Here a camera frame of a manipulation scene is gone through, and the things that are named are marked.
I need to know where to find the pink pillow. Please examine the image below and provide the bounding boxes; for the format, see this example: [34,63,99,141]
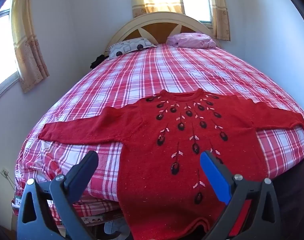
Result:
[166,32,217,49]

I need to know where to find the window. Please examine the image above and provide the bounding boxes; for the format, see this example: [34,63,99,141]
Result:
[0,0,20,105]
[142,0,214,28]

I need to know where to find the white patterned pillow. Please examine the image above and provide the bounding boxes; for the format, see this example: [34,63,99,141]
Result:
[106,37,157,60]

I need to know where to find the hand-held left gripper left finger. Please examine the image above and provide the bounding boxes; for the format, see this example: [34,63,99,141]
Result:
[17,151,100,240]

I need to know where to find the black object beside bed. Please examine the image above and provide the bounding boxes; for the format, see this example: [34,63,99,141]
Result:
[90,54,109,69]

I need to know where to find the red knitted sweater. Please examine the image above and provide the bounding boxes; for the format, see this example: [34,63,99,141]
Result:
[38,89,304,239]

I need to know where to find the cream wooden headboard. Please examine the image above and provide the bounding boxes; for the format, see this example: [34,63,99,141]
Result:
[107,12,221,53]

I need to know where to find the dark cloth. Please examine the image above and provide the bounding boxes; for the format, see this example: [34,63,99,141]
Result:
[274,152,304,240]

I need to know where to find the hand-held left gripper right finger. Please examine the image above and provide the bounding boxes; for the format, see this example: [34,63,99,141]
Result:
[200,151,282,240]

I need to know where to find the bed with red plaid cover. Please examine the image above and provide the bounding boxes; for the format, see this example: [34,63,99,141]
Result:
[12,42,304,222]

